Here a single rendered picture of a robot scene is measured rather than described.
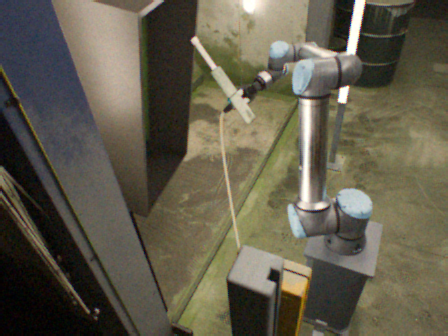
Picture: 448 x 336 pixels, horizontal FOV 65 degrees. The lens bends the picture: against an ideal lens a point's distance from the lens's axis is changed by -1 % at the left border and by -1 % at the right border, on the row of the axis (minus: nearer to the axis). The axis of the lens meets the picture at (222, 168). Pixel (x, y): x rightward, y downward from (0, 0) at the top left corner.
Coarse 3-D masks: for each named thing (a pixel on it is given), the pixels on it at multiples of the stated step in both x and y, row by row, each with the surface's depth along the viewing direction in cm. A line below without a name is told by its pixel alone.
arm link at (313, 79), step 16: (304, 64) 121; (320, 64) 121; (336, 64) 121; (304, 80) 121; (320, 80) 121; (336, 80) 122; (304, 96) 126; (320, 96) 124; (304, 112) 129; (320, 112) 127; (304, 128) 131; (320, 128) 129; (304, 144) 134; (320, 144) 132; (304, 160) 137; (320, 160) 135; (304, 176) 140; (320, 176) 138; (304, 192) 143; (320, 192) 142; (288, 208) 155; (304, 208) 144; (320, 208) 142; (304, 224) 146; (320, 224) 146; (336, 224) 147
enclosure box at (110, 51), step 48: (96, 0) 124; (144, 0) 129; (192, 0) 174; (96, 48) 137; (144, 48) 202; (192, 48) 191; (96, 96) 154; (144, 96) 226; (144, 144) 167; (144, 192) 191
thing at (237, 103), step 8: (192, 40) 169; (200, 48) 170; (208, 56) 171; (216, 72) 170; (216, 80) 174; (224, 80) 171; (224, 88) 172; (232, 88) 172; (232, 96) 172; (240, 96) 173; (232, 104) 177; (240, 104) 173; (224, 112) 191; (240, 112) 174; (248, 112) 172; (248, 120) 173
